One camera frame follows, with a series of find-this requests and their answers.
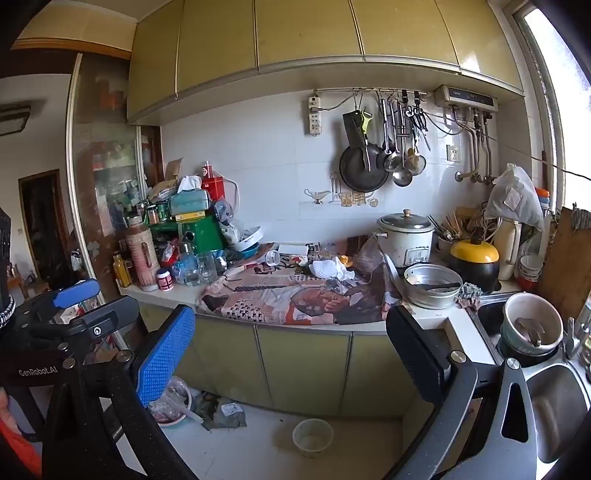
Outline red tin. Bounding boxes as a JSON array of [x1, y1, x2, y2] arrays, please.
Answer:
[[201, 161, 225, 201]]

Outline cream thermos jug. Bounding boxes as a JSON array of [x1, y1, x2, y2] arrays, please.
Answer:
[[494, 217, 522, 281]]

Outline newspaper print cloth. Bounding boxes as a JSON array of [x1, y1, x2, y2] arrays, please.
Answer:
[[196, 235, 416, 326]]

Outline white plastic bag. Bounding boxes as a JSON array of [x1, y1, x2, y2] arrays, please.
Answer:
[[484, 162, 546, 232]]

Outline pink thermos flask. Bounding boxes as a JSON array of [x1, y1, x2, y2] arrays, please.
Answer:
[[127, 217, 160, 292]]

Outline kitchen scissors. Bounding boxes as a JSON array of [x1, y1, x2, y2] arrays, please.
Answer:
[[409, 104, 432, 151]]

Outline small steel ladle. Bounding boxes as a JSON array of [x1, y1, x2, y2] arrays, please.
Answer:
[[382, 99, 400, 172]]

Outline steel faucet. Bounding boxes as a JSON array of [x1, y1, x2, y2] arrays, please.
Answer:
[[561, 318, 583, 361]]

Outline stack of white bowls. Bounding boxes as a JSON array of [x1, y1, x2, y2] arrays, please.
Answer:
[[519, 255, 543, 283]]

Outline steel cleaver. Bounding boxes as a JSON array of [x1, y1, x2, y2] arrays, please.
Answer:
[[342, 108, 372, 172]]

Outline yellow bottle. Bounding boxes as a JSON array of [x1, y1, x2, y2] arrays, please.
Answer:
[[113, 251, 132, 288]]

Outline green box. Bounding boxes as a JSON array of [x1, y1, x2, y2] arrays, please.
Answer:
[[148, 215, 227, 254]]

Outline large steel ladle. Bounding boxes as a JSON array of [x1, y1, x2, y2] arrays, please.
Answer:
[[392, 99, 413, 188]]

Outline white power strip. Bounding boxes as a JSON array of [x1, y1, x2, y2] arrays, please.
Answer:
[[308, 95, 323, 137]]

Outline teal case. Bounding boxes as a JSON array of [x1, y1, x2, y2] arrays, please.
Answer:
[[168, 189, 212, 217]]

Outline clear glass jar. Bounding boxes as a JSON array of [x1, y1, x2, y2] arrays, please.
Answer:
[[198, 251, 219, 283], [178, 242, 199, 287]]

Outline metal water pipes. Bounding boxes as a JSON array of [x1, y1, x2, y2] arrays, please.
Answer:
[[455, 108, 497, 185]]

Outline metal hanging rail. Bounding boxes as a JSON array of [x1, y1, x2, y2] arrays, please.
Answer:
[[314, 87, 435, 96]]

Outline black pot with yellow lid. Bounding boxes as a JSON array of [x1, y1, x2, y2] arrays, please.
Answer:
[[449, 233, 502, 294]]

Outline white rice cooker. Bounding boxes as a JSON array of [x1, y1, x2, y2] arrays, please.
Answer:
[[375, 209, 435, 268]]

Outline clear printed plastic packet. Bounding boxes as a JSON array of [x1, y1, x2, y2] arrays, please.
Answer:
[[213, 198, 237, 232]]

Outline yellow-green lower cabinets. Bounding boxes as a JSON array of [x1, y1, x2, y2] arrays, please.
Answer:
[[139, 302, 462, 421]]

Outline white bucket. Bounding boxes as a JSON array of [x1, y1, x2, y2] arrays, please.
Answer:
[[501, 293, 565, 356]]

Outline pink bowl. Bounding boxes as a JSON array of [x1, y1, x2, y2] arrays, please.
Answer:
[[150, 376, 192, 425]]

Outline clear plastic bag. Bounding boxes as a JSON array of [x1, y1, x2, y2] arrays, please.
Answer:
[[355, 235, 386, 278]]

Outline black wok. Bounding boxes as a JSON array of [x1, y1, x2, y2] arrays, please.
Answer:
[[339, 143, 392, 193]]

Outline yellow-green cabinets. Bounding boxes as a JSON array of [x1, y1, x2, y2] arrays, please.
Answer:
[[139, 302, 462, 421], [127, 0, 527, 125]]

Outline white plastic tub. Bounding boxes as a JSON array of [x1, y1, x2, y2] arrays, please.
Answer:
[[231, 225, 263, 252]]

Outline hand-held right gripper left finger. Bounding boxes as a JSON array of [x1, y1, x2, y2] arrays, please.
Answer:
[[42, 304, 199, 480]]

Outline yellow-green upper cabinets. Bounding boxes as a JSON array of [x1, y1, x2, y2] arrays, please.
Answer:
[[127, 0, 527, 125]]

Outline person's left forearm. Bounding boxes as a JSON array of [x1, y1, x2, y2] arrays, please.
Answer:
[[0, 388, 43, 480]]

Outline white red-print wrapper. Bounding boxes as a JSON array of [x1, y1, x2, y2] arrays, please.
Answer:
[[308, 257, 356, 281]]

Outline steel sink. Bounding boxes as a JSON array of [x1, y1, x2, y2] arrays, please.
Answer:
[[466, 291, 591, 480]]

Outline small white trash bin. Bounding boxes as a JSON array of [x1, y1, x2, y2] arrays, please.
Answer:
[[292, 418, 334, 459]]

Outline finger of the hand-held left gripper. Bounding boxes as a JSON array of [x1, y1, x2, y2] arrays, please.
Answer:
[[28, 278, 101, 324], [34, 296, 140, 352]]

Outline grey dishcloth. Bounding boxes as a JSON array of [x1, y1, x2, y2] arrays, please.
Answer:
[[455, 281, 483, 309]]

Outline grey plastic bag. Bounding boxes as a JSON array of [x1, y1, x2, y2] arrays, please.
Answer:
[[191, 392, 247, 432]]

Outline wooden cutting board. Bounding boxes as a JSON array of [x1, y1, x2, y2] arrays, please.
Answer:
[[538, 208, 591, 319]]

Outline ceiling lamp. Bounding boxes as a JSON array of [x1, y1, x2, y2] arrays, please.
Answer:
[[0, 105, 31, 136]]

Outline metal basin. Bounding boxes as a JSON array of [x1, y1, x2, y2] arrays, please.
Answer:
[[404, 263, 464, 309]]

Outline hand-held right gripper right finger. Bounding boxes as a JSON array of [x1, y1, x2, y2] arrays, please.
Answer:
[[383, 305, 539, 480]]

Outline window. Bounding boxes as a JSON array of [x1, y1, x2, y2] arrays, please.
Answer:
[[508, 0, 591, 213]]

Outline chopsticks in holder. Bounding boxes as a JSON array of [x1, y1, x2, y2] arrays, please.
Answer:
[[427, 210, 476, 245]]

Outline brown door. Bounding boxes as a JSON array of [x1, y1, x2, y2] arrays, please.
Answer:
[[18, 169, 70, 287]]

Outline glass door cabinet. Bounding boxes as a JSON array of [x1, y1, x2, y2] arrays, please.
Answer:
[[65, 53, 162, 352]]

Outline white water heater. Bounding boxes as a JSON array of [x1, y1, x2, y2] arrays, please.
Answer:
[[434, 84, 499, 112]]

